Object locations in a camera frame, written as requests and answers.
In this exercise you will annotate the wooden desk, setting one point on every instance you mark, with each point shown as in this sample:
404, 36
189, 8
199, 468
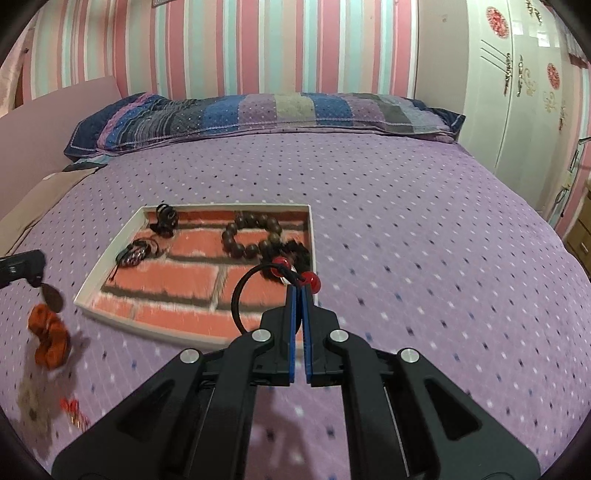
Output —
581, 230

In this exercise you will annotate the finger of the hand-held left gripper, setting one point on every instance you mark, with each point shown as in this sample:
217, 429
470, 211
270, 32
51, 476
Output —
21, 266

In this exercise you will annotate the white picture frame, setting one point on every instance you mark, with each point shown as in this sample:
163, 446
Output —
162, 2

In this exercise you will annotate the black scrunchie with charm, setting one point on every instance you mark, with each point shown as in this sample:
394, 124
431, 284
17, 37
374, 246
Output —
295, 251

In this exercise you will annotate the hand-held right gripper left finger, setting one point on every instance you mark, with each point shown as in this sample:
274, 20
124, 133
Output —
292, 332

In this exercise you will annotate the brick print tray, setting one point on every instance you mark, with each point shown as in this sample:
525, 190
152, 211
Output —
184, 286

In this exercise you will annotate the pink headboard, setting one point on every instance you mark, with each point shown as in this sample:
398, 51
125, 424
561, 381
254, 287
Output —
51, 129

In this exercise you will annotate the orange scrunchie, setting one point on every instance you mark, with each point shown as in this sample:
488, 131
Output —
51, 337

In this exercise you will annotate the beige cloth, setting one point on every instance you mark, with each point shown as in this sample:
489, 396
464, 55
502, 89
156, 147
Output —
37, 207

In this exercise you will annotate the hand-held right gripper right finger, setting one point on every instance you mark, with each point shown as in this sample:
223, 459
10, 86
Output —
308, 337

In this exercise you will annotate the striped long pillow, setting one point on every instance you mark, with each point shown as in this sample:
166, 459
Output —
258, 115

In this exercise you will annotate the pink curtain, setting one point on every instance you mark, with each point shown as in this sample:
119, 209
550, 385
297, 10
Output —
11, 74

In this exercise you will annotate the white wardrobe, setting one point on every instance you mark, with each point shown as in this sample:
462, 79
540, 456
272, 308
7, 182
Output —
517, 92

